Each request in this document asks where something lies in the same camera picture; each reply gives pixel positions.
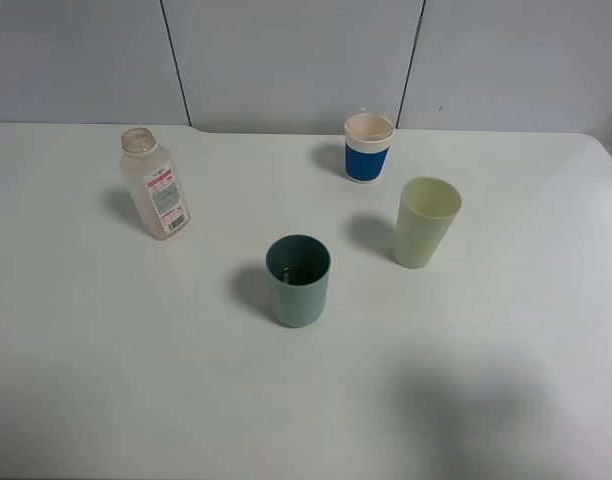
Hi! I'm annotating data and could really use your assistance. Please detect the teal plastic cup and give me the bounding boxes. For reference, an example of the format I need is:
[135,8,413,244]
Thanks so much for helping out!
[265,234,331,328]

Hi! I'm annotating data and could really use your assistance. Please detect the clear plastic drink bottle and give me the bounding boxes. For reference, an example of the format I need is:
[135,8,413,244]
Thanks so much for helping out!
[119,128,191,241]

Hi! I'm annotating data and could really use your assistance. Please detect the blue sleeved glass cup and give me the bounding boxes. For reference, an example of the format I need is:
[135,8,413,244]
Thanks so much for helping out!
[344,109,395,183]

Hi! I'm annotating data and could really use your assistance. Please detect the pale green plastic cup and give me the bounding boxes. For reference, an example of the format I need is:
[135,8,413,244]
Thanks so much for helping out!
[394,177,462,269]

